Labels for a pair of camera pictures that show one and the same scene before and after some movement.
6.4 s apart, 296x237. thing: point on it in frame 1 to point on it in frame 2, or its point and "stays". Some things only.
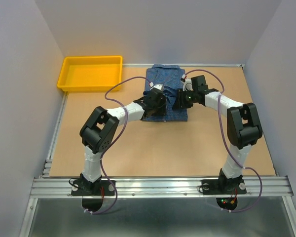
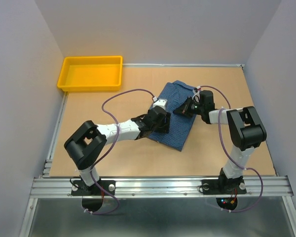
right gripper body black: x=186 y=98 to x=200 y=108
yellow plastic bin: x=97 y=73 stays
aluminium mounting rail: x=53 y=186 stays
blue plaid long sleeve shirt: x=168 y=76 to x=172 y=95
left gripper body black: x=160 y=109 to x=162 y=127
